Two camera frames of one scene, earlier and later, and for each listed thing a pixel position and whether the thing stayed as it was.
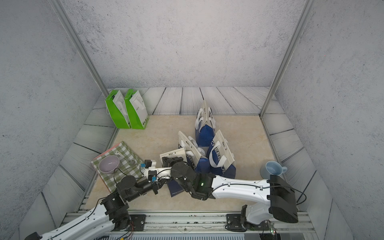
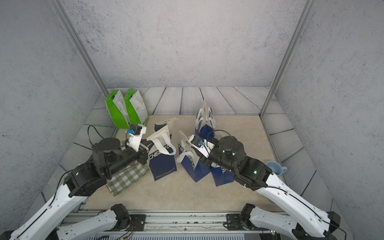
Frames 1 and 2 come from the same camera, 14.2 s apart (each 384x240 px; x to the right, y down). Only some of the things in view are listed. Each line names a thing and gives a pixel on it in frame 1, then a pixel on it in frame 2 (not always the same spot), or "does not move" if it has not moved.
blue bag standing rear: [205, 126] does not move
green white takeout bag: [136, 108] does not move
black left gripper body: [154, 187] → [140, 155]
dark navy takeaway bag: [175, 187] → [161, 153]
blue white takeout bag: [196, 155] does not move
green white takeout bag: [116, 107] does not move
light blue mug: [273, 168] does not move
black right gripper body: [173, 174] → [218, 157]
